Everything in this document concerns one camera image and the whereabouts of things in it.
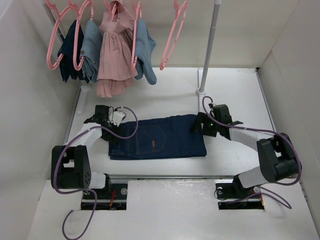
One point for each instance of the dark blue hanging garment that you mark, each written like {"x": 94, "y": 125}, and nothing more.
{"x": 66, "y": 65}

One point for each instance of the light blue hanging jeans left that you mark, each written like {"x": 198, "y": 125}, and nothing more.
{"x": 90, "y": 50}

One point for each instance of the light blue hanging jeans right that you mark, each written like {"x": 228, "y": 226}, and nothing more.
{"x": 144, "y": 47}

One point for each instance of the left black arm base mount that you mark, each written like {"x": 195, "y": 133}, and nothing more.
{"x": 111, "y": 198}

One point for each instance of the pink hanger with light jeans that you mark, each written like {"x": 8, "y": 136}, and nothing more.
{"x": 137, "y": 7}

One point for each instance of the pink hanger with dress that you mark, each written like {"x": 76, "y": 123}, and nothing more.
{"x": 114, "y": 12}

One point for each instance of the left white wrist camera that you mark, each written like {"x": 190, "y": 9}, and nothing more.
{"x": 116, "y": 117}

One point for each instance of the grey rack pole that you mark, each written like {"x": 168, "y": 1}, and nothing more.
{"x": 53, "y": 20}
{"x": 212, "y": 30}

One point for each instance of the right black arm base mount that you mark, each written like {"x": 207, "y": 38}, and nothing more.
{"x": 233, "y": 197}

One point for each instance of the left grey rack pole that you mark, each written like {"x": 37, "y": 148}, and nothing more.
{"x": 53, "y": 20}

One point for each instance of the right white rack foot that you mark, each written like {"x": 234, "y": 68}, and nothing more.
{"x": 200, "y": 91}

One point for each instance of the pink hanging dress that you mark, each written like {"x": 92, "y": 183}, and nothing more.
{"x": 115, "y": 73}

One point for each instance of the right grey rack pole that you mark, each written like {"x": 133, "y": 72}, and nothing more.
{"x": 212, "y": 30}

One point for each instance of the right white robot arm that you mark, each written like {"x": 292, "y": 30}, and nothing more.
{"x": 276, "y": 155}

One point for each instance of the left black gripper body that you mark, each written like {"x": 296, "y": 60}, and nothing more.
{"x": 113, "y": 127}

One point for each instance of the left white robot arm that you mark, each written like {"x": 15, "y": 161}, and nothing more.
{"x": 70, "y": 164}

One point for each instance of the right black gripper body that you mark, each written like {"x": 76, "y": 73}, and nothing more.
{"x": 210, "y": 127}

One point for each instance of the light blue hanging jeans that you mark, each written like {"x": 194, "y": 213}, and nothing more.
{"x": 90, "y": 50}
{"x": 144, "y": 47}

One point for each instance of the dark blue jeans trousers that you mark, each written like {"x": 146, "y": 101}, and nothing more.
{"x": 159, "y": 138}

